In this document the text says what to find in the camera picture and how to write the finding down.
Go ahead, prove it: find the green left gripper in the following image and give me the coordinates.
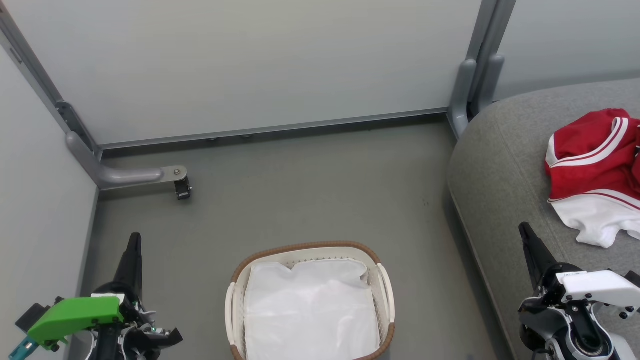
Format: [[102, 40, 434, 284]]
[[27, 232, 145, 351]]

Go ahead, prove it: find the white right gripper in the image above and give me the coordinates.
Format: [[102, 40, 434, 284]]
[[518, 222, 640, 307]]

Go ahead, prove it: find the red white number 23 jersey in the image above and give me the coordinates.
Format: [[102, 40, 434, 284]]
[[544, 108, 640, 249]]

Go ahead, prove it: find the grey fabric sofa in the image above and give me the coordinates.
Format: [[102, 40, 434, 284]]
[[447, 78, 640, 360]]

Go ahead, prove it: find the long grey partition foot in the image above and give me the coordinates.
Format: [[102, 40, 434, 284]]
[[65, 131, 189, 191]]

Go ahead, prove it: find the black caster wheel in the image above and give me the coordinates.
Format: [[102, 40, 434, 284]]
[[173, 176, 193, 201]]

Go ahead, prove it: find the white laundry basket brown rim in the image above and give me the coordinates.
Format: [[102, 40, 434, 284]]
[[225, 241, 396, 360]]

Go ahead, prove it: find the short grey partition foot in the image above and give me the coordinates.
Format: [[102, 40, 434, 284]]
[[475, 53, 506, 115], [447, 59, 478, 140]]

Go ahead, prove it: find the teal left camera connector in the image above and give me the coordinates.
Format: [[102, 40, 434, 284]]
[[8, 336, 39, 360]]

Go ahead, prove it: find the grey metal partition bottom rail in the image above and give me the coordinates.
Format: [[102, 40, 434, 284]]
[[99, 107, 449, 151]]

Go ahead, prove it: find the grey metal partition corner post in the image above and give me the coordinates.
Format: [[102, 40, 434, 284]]
[[0, 7, 104, 162]]

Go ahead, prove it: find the grey metal partition upright post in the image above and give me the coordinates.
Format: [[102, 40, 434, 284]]
[[467, 0, 518, 63]]

